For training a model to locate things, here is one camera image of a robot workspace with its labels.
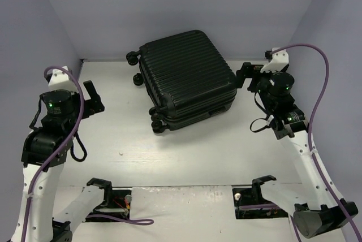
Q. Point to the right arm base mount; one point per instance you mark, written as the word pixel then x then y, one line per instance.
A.
pixel 248 206

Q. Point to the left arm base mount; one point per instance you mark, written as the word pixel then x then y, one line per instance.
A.
pixel 119 206

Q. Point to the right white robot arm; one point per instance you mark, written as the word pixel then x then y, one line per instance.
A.
pixel 321 208

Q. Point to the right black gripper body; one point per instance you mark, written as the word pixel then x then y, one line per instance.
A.
pixel 251 74

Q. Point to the black hard-shell suitcase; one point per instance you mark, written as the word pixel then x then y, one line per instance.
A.
pixel 186 77

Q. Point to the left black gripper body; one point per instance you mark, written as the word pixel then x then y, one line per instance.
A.
pixel 92 102

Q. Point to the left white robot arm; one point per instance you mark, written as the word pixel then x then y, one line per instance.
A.
pixel 51 139

